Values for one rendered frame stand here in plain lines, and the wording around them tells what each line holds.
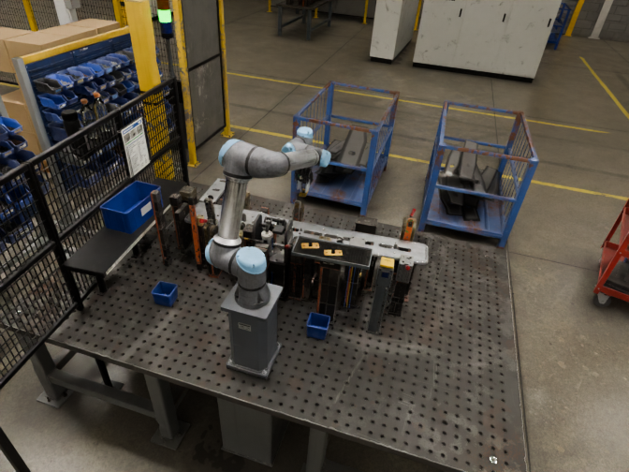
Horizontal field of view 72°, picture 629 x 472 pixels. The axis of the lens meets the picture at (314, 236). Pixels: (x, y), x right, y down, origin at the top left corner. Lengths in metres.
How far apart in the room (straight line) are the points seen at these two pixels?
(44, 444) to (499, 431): 2.36
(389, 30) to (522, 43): 2.55
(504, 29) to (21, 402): 9.22
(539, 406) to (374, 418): 1.50
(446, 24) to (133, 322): 8.51
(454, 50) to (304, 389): 8.53
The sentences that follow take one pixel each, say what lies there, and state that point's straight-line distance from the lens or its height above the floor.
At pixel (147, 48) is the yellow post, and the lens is 2.87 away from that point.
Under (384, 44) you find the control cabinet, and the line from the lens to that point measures 9.92.
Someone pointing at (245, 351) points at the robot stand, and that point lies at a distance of 2.04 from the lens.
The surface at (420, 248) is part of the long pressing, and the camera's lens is 2.45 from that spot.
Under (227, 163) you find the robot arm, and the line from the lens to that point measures 1.69.
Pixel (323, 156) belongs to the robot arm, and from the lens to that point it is 1.94.
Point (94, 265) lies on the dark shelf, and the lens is 2.32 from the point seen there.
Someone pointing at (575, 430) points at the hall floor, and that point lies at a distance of 3.31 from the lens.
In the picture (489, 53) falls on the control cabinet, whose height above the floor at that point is 0.44.
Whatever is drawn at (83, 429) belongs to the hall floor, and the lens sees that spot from 3.01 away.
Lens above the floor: 2.43
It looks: 36 degrees down
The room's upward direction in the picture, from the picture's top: 4 degrees clockwise
